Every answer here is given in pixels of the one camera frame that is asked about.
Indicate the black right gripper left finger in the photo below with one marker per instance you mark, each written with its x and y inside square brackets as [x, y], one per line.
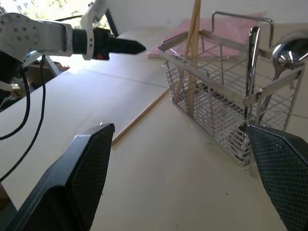
[72, 178]

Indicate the pink mat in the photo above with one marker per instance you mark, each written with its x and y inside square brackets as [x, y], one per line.
[223, 38]

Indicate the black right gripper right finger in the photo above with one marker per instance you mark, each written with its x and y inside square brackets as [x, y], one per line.
[284, 168]

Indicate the dark robot body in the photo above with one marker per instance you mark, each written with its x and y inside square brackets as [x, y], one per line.
[9, 69]

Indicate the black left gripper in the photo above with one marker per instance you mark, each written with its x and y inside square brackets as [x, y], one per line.
[102, 43]

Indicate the dark window frame bar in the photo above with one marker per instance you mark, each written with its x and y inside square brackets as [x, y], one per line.
[111, 22]

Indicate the wooden chopstick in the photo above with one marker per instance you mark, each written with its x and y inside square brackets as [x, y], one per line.
[142, 116]
[193, 72]
[186, 53]

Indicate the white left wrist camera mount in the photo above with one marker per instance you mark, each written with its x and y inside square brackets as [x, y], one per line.
[90, 21]

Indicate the metal spoon with round bowl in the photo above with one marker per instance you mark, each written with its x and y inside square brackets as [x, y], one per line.
[288, 51]

